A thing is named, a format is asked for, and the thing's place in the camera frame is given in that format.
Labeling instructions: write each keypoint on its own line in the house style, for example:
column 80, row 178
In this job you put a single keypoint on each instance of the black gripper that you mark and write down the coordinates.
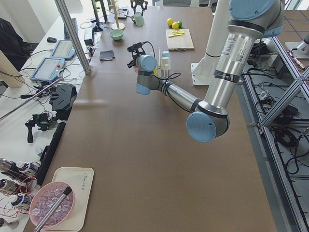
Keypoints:
column 132, row 63
column 138, row 1

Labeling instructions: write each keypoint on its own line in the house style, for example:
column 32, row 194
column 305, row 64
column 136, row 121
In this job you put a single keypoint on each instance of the green cup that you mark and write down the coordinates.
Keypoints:
column 138, row 19

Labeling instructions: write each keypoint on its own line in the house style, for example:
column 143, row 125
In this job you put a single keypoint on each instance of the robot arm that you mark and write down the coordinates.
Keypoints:
column 237, row 24

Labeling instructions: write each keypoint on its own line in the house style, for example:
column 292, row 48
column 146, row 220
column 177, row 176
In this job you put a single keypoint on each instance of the yellow cup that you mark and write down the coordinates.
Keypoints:
column 156, row 71

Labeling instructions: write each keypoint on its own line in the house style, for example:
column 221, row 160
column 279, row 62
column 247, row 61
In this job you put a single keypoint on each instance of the light blue cup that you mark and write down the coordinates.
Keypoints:
column 165, row 54

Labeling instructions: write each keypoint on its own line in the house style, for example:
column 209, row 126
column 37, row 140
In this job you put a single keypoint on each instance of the cream cup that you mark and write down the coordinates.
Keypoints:
column 165, row 63

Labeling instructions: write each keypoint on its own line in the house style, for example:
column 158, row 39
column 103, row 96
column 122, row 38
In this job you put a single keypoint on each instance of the green bowl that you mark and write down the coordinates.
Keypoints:
column 116, row 34

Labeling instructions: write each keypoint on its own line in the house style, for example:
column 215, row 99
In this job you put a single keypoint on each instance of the yellow lemon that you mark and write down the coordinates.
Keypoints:
column 170, row 22
column 175, row 25

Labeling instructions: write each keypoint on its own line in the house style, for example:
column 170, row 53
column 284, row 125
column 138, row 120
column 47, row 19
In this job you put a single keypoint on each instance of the grey folded cloth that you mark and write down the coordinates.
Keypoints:
column 106, row 55

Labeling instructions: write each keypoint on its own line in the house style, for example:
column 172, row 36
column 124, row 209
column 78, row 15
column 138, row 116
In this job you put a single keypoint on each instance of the bamboo cutting board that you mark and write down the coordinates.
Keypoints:
column 180, row 42

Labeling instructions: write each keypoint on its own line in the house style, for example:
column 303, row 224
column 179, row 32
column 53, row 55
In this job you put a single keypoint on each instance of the yellow plastic knife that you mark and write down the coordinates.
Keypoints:
column 175, row 35

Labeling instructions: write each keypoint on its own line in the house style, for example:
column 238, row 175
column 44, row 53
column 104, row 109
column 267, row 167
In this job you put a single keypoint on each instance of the blue teach pendant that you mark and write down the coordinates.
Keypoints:
column 48, row 69
column 63, row 49

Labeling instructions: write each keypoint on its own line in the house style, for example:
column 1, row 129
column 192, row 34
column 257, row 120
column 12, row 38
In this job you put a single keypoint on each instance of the beige tray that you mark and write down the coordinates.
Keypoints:
column 80, row 181

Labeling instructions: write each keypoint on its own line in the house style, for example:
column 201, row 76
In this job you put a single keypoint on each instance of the pink bowl with ice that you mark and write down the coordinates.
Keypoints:
column 45, row 198

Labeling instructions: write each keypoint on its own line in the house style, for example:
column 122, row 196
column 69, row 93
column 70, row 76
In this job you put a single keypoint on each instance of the white wire cup rack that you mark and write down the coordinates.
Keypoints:
column 163, row 73

